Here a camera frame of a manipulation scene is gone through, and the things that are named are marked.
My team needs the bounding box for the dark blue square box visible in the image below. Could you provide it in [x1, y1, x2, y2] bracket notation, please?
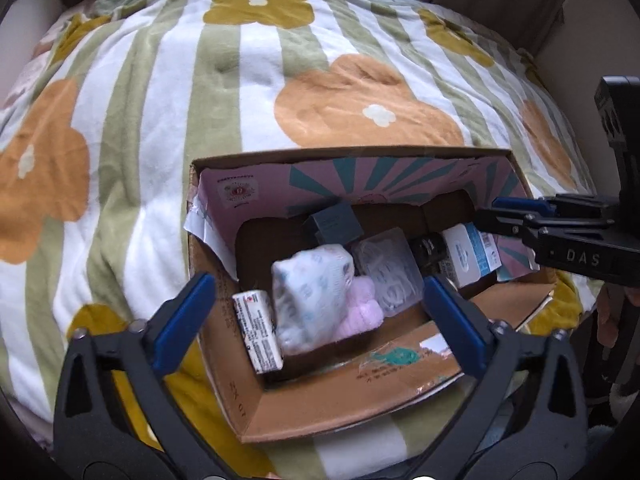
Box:
[306, 203, 366, 246]

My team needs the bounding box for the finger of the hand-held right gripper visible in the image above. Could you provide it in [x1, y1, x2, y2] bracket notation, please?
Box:
[474, 209, 551, 247]
[492, 197, 552, 214]

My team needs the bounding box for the pink fluffy cloth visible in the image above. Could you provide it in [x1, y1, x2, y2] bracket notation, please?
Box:
[342, 276, 385, 337]

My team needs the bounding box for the white and blue box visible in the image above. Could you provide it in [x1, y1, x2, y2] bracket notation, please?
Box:
[440, 222, 503, 289]

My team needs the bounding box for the small white printed packet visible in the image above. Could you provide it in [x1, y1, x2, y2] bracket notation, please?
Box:
[232, 289, 286, 375]

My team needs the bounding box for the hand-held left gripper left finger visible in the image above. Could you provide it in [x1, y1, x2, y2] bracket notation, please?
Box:
[52, 272, 237, 480]

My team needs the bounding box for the cardboard box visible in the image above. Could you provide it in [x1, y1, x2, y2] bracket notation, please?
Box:
[182, 146, 559, 445]

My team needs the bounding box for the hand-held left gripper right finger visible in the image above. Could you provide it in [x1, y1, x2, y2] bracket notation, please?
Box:
[407, 275, 590, 480]

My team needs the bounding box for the white plastic case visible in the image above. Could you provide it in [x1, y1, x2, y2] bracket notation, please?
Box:
[350, 227, 425, 319]

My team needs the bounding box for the person's right hand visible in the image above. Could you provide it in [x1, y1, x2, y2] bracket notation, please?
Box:
[594, 281, 640, 350]

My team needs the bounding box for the white patterned fabric pouch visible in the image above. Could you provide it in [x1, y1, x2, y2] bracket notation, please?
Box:
[271, 244, 356, 356]

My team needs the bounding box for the striped floral blanket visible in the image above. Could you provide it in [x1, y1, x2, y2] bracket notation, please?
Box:
[0, 0, 607, 480]

